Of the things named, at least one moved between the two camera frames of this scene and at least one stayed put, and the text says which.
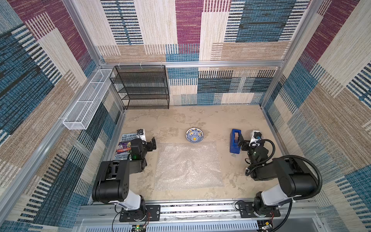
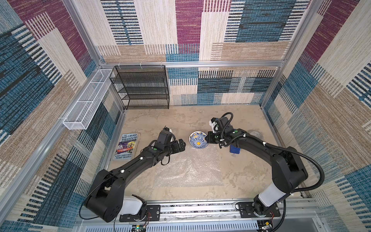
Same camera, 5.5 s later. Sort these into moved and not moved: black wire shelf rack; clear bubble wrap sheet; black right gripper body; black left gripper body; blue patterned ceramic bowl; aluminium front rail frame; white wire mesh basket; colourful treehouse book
Moved: blue patterned ceramic bowl; black left gripper body; black right gripper body
Not moved: black wire shelf rack; colourful treehouse book; clear bubble wrap sheet; aluminium front rail frame; white wire mesh basket
